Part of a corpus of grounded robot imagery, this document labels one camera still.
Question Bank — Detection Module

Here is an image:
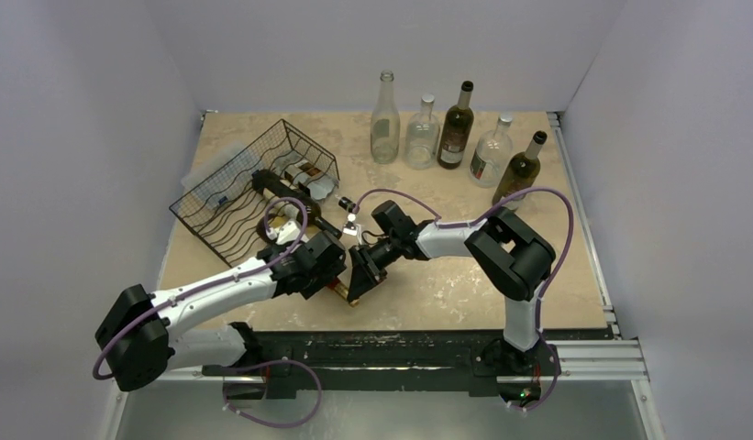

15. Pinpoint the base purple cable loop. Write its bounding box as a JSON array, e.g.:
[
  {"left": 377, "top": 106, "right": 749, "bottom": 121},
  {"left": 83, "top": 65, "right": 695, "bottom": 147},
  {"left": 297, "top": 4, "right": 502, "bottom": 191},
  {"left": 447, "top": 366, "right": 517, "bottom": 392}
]
[{"left": 222, "top": 359, "right": 324, "bottom": 430}]

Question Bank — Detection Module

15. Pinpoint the clear bottle black cap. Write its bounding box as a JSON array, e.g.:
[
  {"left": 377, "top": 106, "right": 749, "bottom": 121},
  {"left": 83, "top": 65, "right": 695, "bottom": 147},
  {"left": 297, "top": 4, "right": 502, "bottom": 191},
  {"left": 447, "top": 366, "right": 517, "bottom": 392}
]
[{"left": 282, "top": 159, "right": 354, "bottom": 213}]

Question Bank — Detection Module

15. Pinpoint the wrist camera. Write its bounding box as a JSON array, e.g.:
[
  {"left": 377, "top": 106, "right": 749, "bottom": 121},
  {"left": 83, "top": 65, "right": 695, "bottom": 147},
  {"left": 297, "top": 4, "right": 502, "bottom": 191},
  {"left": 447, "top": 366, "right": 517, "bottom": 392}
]
[
  {"left": 342, "top": 213, "right": 361, "bottom": 237},
  {"left": 266, "top": 220, "right": 305, "bottom": 245}
]

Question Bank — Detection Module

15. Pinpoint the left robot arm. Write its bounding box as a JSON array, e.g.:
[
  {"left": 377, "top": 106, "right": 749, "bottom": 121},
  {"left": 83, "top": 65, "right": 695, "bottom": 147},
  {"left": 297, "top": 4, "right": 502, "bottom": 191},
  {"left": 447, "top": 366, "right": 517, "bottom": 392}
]
[{"left": 93, "top": 232, "right": 346, "bottom": 391}]

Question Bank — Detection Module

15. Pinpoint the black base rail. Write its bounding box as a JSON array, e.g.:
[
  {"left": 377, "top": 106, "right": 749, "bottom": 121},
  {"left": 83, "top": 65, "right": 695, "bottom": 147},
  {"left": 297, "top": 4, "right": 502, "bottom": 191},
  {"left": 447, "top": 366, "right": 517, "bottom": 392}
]
[{"left": 194, "top": 327, "right": 578, "bottom": 402}]

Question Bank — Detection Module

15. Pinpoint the tall clear bottle no cap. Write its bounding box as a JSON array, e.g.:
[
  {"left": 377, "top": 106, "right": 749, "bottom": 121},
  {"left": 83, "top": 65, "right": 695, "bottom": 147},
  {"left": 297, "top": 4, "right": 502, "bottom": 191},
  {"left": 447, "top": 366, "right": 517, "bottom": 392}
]
[{"left": 371, "top": 70, "right": 401, "bottom": 164}]

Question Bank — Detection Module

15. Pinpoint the dark bottle grey foil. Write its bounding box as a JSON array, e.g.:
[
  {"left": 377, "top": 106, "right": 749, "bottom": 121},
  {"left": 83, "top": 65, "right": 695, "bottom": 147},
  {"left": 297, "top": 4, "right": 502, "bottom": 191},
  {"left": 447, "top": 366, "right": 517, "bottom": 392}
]
[{"left": 492, "top": 130, "right": 548, "bottom": 205}]

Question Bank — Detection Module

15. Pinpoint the red wine bottle gold foil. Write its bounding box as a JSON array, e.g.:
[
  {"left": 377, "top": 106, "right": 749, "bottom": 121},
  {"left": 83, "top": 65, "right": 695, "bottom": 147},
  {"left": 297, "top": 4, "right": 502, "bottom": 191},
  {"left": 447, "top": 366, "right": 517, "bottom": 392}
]
[{"left": 327, "top": 280, "right": 359, "bottom": 307}]

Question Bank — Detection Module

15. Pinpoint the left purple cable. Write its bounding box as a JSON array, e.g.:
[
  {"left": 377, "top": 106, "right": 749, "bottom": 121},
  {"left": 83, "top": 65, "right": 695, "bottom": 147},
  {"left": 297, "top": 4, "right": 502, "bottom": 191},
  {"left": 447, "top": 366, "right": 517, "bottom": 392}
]
[{"left": 93, "top": 197, "right": 309, "bottom": 381}]

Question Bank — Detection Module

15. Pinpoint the clear round bottle silver cap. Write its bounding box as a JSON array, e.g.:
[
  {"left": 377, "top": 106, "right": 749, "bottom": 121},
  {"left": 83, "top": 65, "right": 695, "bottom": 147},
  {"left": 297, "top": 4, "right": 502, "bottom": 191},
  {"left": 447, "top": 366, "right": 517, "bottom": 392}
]
[{"left": 404, "top": 93, "right": 440, "bottom": 170}]

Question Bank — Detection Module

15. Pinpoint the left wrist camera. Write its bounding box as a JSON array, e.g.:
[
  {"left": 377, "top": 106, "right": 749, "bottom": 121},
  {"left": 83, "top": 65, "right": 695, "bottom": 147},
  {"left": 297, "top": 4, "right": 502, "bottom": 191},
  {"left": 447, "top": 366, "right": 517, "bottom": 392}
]
[{"left": 266, "top": 220, "right": 305, "bottom": 245}]

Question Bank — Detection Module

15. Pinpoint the dark green bottle silver foil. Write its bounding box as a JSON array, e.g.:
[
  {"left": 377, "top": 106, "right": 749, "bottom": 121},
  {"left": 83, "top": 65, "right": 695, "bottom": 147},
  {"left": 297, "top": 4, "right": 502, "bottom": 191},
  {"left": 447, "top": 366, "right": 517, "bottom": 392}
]
[{"left": 437, "top": 81, "right": 475, "bottom": 170}]

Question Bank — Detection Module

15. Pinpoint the dark bottle black cap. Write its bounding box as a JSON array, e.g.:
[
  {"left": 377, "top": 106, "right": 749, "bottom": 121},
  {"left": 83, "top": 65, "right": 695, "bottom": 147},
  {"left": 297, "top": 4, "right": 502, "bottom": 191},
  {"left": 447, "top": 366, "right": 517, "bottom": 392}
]
[{"left": 251, "top": 169, "right": 343, "bottom": 238}]

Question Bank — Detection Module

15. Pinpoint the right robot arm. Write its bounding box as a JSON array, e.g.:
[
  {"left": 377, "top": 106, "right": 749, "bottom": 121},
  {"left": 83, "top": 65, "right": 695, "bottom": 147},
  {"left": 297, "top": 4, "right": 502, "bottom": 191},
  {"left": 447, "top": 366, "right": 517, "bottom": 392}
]
[{"left": 348, "top": 201, "right": 559, "bottom": 373}]

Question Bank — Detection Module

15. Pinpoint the black wire wine rack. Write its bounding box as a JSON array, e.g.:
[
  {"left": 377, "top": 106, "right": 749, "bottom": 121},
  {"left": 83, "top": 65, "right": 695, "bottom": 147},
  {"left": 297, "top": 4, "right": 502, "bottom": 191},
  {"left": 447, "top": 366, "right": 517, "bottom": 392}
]
[{"left": 170, "top": 119, "right": 339, "bottom": 266}]

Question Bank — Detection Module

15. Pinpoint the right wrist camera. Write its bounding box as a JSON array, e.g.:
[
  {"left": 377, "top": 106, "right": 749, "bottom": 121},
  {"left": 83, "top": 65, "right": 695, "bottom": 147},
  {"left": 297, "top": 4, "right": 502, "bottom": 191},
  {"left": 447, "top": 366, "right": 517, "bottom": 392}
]
[{"left": 342, "top": 213, "right": 361, "bottom": 237}]

